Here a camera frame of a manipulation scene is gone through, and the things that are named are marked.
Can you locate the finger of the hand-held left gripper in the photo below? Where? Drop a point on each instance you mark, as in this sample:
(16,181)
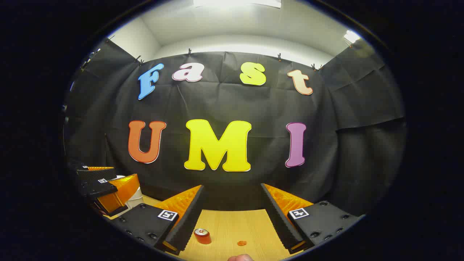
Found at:
(94,174)
(99,188)

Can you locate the black backdrop cloth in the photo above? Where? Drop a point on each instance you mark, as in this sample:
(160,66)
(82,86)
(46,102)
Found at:
(224,105)

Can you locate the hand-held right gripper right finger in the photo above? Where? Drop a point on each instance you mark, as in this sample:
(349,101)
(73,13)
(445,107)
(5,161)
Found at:
(279,221)

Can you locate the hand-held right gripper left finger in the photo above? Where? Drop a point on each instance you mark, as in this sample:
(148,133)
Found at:
(188,221)

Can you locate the wooden desktop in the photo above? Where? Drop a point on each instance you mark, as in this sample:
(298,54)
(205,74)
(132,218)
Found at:
(232,224)

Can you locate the red pop can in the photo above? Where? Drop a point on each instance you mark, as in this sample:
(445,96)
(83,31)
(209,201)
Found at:
(203,236)

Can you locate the white desktop garbage bin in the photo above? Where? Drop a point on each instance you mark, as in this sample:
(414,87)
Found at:
(137,197)

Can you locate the ceiling light panel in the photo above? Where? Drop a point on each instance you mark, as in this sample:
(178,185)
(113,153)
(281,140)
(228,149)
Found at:
(351,36)

